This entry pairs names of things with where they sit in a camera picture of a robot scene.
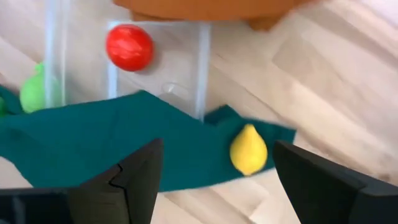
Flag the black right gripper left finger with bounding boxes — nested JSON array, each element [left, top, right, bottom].
[[0, 138, 165, 224]]

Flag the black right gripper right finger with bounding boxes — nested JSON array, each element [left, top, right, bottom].
[[273, 139, 398, 224]]

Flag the yellow toy lemon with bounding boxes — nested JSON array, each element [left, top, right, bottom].
[[229, 123, 269, 177]]

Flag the light green toy pear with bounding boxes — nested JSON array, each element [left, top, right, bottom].
[[19, 62, 63, 114]]

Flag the red toy tomato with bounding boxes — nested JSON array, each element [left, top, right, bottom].
[[105, 24, 155, 73]]

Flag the clear plastic tupperware container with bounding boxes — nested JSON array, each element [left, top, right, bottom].
[[44, 0, 213, 123]]

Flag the teal cloth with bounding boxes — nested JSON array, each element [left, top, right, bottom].
[[0, 84, 297, 192]]

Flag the orange cloth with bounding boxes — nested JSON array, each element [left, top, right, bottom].
[[112, 0, 312, 32]]

